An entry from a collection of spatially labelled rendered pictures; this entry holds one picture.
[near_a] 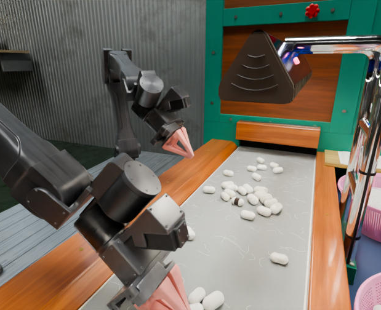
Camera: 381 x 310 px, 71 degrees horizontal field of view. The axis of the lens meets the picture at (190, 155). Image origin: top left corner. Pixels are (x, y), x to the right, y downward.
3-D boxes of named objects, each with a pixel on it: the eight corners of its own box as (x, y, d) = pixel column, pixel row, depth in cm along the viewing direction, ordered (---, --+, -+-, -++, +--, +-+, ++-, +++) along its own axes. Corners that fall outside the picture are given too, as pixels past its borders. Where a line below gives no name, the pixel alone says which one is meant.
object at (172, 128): (204, 146, 70) (179, 120, 70) (192, 154, 63) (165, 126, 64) (188, 162, 73) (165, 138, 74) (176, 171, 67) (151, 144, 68)
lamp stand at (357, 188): (253, 257, 59) (274, 36, 45) (269, 213, 76) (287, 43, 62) (352, 286, 52) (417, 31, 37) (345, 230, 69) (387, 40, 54)
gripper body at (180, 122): (186, 122, 73) (168, 103, 73) (167, 130, 64) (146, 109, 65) (173, 138, 76) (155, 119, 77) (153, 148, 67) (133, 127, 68)
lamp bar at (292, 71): (216, 100, 30) (219, 31, 28) (284, 76, 84) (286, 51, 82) (291, 105, 27) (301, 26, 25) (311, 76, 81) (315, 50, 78)
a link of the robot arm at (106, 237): (146, 218, 38) (114, 182, 39) (125, 236, 33) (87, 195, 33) (119, 245, 40) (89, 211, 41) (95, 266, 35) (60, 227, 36)
